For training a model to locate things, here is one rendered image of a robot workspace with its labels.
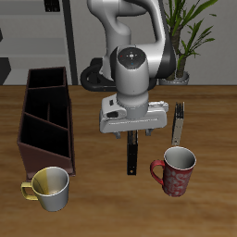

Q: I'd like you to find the dark brown desk caddy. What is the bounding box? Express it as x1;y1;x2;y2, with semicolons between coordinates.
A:
17;66;77;181

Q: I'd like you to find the white and yellow mug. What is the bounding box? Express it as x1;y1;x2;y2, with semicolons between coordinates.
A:
20;166;70;213

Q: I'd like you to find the green pot plant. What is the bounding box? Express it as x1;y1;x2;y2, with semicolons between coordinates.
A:
158;0;219;86

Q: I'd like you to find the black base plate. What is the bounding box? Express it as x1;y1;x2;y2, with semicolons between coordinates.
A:
80;56;119;93

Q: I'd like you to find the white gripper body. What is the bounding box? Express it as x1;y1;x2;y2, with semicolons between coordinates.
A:
98;100;169;134

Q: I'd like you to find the red patterned mug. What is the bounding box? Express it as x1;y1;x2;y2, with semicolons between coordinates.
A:
149;145;197;198

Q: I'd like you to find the grey and black book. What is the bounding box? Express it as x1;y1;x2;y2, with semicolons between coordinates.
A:
170;101;185;147

